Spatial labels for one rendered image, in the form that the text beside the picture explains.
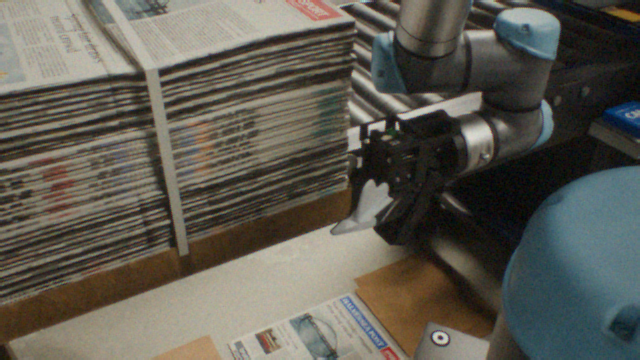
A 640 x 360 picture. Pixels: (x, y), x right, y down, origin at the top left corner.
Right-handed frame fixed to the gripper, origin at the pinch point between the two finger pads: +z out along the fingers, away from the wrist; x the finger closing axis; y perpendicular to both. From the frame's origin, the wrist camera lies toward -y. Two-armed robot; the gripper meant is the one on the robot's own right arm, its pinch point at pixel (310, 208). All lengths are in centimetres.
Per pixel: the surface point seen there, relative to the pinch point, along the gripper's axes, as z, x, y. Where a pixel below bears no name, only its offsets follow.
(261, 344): -8, -44, -79
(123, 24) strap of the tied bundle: 16.5, -1.4, 24.5
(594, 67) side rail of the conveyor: -60, -10, 1
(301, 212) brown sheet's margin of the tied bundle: 3.8, 5.1, 4.4
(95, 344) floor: 29, -65, -79
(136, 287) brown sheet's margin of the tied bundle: 21.3, 4.9, 2.1
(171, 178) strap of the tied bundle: 16.4, 5.5, 13.3
